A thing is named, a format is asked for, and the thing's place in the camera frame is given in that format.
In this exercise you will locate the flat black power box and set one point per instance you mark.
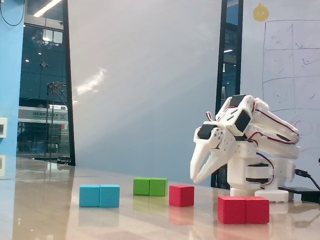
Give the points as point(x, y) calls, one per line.
point(302, 193)

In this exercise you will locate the black double window frame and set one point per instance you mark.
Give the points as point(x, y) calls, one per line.
point(219, 75)

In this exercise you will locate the long blue block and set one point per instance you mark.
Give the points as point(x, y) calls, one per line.
point(99, 196)

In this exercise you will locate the ceiling light strip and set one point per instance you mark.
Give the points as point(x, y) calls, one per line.
point(47, 8)

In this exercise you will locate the white wall socket box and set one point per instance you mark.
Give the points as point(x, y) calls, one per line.
point(3, 127)

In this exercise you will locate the yellow round sticker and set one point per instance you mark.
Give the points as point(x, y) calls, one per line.
point(261, 11)

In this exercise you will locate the long red block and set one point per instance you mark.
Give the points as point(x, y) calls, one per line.
point(242, 210)

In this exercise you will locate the long green block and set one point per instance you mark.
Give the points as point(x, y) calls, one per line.
point(150, 187)

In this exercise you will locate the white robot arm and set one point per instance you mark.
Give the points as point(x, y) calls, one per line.
point(287, 150)

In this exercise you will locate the whiteboard with marker drawings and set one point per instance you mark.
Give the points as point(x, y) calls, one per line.
point(300, 37)

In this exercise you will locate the slim black window post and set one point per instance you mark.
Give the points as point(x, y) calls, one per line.
point(69, 100)

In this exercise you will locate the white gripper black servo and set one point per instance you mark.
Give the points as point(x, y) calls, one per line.
point(209, 144)

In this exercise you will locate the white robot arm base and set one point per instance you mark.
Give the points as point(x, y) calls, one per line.
point(272, 196)

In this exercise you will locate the small red cube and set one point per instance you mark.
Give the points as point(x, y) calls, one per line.
point(181, 196)

